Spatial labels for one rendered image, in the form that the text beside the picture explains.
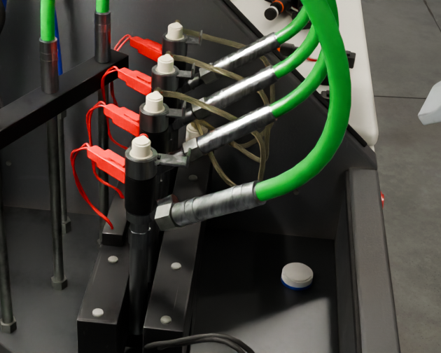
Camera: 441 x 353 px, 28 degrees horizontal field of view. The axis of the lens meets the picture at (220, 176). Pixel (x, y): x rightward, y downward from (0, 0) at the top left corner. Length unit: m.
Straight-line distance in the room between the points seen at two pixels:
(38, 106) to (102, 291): 0.20
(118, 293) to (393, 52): 2.96
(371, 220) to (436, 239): 1.63
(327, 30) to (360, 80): 0.73
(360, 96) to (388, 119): 1.99
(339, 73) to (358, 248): 0.46
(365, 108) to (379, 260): 0.29
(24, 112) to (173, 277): 0.22
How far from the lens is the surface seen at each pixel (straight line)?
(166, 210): 0.67
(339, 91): 0.56
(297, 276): 1.10
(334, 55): 0.55
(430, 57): 3.74
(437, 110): 0.45
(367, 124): 1.16
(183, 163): 0.76
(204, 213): 0.65
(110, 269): 0.88
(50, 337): 1.03
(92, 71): 0.98
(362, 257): 0.98
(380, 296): 0.94
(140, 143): 0.75
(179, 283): 0.87
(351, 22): 1.45
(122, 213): 0.93
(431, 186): 2.89
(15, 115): 0.90
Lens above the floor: 1.55
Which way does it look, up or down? 34 degrees down
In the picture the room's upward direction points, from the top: 5 degrees clockwise
